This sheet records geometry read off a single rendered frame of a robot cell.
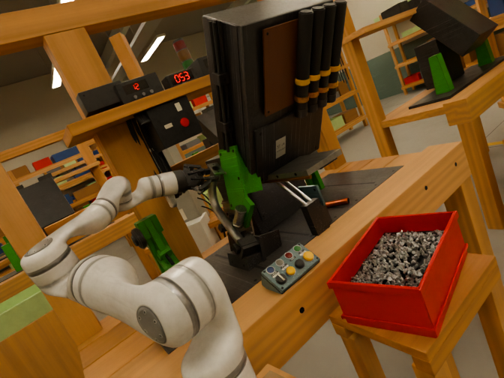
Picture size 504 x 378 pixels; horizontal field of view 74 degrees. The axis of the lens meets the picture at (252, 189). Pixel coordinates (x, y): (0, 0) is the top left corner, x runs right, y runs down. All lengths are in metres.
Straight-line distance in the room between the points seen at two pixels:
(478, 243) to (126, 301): 1.45
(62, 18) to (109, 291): 1.08
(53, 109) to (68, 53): 9.95
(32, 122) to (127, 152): 9.93
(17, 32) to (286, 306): 1.18
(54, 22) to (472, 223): 1.73
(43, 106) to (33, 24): 9.93
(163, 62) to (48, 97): 3.71
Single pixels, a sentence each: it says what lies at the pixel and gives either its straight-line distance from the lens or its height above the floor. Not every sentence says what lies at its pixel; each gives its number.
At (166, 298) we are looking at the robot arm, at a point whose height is 1.19.
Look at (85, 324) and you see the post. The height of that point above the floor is 0.93.
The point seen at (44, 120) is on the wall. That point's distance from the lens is 11.24.
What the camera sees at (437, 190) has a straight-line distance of 1.41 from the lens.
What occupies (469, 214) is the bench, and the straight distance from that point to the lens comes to 1.62.
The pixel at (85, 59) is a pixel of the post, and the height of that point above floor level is 1.74.
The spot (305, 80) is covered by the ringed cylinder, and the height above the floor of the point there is 1.36.
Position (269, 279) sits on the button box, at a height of 0.94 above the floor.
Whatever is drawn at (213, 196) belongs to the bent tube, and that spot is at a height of 1.13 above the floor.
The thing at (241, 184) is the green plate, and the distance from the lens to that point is 1.07.
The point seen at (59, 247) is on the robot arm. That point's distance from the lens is 0.81.
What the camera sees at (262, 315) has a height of 0.90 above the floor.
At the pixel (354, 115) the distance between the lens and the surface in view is 7.84.
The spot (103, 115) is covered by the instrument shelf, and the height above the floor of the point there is 1.53.
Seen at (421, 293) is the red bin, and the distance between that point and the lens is 0.73.
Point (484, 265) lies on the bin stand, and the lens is 0.98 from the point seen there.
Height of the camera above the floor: 1.35
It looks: 12 degrees down
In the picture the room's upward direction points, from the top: 25 degrees counter-clockwise
